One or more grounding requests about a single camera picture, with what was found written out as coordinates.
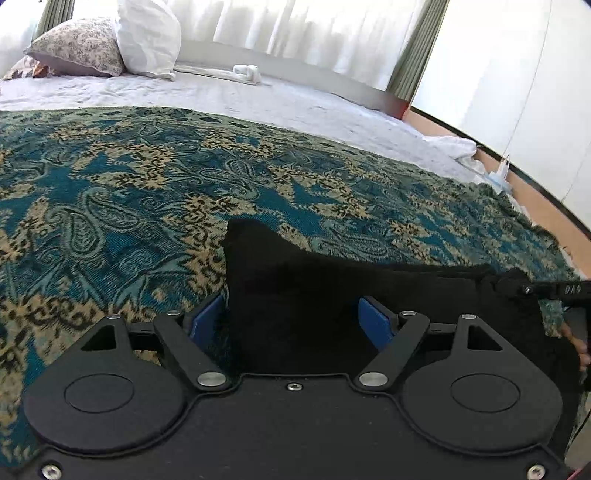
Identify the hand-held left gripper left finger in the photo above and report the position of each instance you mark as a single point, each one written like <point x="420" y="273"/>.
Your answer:
<point x="207" y="321"/>

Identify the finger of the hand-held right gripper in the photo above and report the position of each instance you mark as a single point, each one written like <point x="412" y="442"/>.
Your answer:
<point x="554" y="288"/>

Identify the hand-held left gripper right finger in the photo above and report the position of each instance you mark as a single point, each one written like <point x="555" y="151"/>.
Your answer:
<point x="376" y="323"/>

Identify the black pants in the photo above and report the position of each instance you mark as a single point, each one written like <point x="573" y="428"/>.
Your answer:
<point x="300" y="300"/>

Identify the person's right hand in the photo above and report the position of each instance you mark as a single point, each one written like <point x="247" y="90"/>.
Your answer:
<point x="584" y="358"/>

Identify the blue face mask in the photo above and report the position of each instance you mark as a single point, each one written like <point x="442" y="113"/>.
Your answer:
<point x="499" y="183"/>

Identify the white charger plug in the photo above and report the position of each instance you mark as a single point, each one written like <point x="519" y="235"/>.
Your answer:
<point x="505" y="167"/>

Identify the teal paisley blanket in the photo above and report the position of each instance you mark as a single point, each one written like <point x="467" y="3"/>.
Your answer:
<point x="115" y="184"/>

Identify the crumpled white cloth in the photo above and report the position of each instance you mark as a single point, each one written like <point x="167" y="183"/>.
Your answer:
<point x="455" y="147"/>

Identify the white bed sheet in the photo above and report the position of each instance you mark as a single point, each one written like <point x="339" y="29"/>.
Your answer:
<point x="277" y="99"/>

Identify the rolled white towel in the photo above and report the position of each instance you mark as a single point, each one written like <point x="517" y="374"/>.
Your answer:
<point x="247" y="74"/>

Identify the wooden bed headboard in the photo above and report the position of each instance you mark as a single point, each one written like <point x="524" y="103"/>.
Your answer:
<point x="323" y="78"/>

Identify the green curtain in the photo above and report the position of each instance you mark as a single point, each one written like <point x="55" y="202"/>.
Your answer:
<point x="56" y="11"/>
<point x="418" y="50"/>

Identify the white pillow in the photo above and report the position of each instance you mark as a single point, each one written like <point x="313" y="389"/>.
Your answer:
<point x="147" y="37"/>

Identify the grey floral pillow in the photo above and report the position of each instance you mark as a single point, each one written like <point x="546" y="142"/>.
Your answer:
<point x="78" y="46"/>

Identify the white sheer curtain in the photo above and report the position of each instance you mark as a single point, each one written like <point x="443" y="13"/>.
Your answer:
<point x="300" y="27"/>

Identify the small dark patterned pillow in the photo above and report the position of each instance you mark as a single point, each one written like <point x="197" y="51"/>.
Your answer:
<point x="21" y="68"/>

